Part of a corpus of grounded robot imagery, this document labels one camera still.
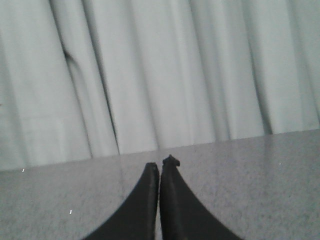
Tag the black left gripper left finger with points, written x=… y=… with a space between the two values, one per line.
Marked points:
x=135 y=219

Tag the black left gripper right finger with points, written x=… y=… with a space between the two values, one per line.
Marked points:
x=182 y=215

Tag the grey pleated curtain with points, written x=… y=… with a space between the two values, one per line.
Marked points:
x=84 y=79

